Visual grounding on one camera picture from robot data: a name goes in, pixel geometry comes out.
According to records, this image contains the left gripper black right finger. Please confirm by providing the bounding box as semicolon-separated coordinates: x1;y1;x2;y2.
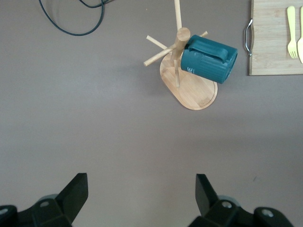
187;174;294;227

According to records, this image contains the brown table cover mat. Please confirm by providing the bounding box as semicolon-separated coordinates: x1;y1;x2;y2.
0;0;303;227

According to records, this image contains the black cable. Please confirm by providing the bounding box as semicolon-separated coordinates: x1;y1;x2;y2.
80;0;116;9
38;0;105;36

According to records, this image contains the yellow plastic knife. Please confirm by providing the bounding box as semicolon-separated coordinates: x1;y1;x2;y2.
296;6;303;64

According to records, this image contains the wooden cutting board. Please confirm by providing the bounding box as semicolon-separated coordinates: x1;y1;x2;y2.
243;0;303;76

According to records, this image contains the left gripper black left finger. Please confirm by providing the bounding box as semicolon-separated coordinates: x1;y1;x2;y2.
0;173;89;227

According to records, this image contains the teal ribbed mug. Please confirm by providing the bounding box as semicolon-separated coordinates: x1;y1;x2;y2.
180;35;238;85

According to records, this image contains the yellow plastic fork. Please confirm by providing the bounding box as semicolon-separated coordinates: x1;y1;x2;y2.
286;6;299;59

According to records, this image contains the wooden mug tree stand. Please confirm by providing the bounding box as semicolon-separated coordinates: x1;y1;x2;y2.
143;0;218;111

